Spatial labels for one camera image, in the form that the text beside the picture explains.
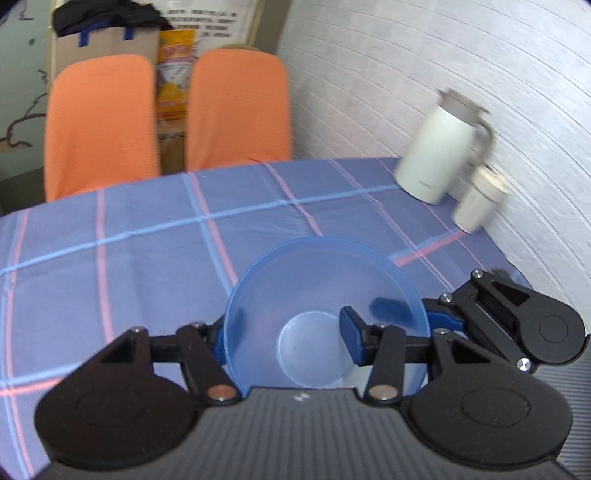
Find translucent blue plastic bowl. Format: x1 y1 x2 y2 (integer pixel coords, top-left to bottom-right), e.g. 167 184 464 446
223 237 430 393

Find white travel cup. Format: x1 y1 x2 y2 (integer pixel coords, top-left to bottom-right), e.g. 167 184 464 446
452 164 509 234

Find blue plaid tablecloth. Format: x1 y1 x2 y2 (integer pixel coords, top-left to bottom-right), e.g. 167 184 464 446
1 158 510 479

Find white thermos jug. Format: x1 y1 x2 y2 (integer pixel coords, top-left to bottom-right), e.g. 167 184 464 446
394 89 496 204

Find right orange chair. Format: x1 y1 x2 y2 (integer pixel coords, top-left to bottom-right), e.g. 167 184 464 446
184 48 293 171

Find orange chair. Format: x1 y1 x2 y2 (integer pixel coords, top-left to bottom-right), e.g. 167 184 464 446
43 54 161 202
184 48 293 171

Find left orange chair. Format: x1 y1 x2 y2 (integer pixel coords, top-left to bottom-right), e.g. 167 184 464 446
43 54 161 202

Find yellow snack bag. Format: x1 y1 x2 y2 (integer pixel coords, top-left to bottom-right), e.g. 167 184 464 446
155 29 198 121

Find framed chinese text poster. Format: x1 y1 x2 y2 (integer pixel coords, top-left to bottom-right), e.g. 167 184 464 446
150 0 266 56

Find black cloth on bag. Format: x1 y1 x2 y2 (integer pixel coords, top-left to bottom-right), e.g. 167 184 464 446
52 0 172 37

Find frosted glass panel with drawing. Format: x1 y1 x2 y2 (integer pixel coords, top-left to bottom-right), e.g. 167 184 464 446
1 1 55 180

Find brown paper bag blue handles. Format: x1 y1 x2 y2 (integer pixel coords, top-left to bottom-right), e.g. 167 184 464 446
49 27 160 89

